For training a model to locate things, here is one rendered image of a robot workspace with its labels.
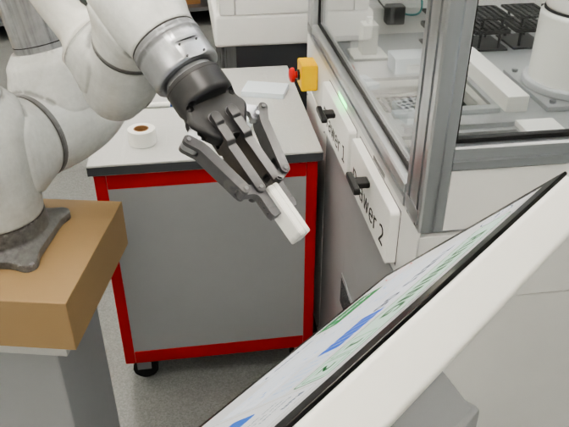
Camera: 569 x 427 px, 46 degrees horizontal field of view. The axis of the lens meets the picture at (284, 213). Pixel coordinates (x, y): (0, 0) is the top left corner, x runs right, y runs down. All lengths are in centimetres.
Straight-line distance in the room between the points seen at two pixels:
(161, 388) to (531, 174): 138
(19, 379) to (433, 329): 96
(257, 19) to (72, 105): 116
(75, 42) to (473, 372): 88
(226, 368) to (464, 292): 164
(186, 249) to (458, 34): 109
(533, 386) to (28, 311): 92
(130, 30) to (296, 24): 150
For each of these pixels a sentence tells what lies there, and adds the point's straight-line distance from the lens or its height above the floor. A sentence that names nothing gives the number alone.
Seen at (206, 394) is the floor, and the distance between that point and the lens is 209.
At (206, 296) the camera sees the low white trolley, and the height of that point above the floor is 32.
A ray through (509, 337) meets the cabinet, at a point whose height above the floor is 70.
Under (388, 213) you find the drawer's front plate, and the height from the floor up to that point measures 92.
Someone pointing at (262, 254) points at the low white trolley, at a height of 45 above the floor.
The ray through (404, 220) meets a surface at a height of 92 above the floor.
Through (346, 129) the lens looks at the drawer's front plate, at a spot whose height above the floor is 92.
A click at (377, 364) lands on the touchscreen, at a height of 119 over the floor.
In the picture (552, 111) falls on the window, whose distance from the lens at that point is 107.
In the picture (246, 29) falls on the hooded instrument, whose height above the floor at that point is 86.
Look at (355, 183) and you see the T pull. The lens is 125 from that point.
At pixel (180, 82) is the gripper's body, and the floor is 124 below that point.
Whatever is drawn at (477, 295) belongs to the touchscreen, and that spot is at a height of 118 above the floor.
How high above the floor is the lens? 153
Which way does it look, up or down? 32 degrees down
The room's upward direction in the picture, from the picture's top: straight up
